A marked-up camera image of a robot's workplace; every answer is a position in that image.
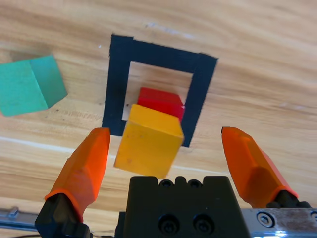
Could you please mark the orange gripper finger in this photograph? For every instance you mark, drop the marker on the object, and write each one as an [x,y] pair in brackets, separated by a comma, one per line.
[81,173]
[252,168]

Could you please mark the yellow wooden cube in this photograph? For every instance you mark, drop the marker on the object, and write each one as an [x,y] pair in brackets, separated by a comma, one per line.
[148,143]

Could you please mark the green wooden cube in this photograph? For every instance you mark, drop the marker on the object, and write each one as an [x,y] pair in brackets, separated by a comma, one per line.
[22,86]

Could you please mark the red wooden cube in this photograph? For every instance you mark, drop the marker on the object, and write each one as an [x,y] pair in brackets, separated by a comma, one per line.
[163,100]

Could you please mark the black tape square outline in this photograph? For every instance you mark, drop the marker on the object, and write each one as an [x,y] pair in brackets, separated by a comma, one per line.
[119,74]

